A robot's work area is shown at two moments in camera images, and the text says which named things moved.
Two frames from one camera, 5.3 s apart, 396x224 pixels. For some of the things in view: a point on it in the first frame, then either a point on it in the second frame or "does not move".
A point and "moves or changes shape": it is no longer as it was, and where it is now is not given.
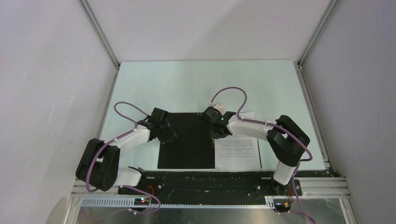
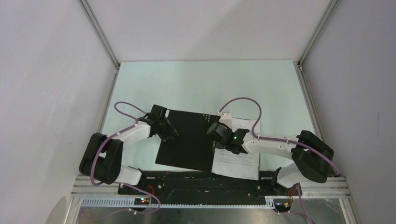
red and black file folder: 194,148 does not move
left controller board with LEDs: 143,201 does not move
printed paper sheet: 237,151 moves or changes shape
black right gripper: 214,136 to 218,145
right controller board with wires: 282,205 does not move
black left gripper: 170,134 does not move
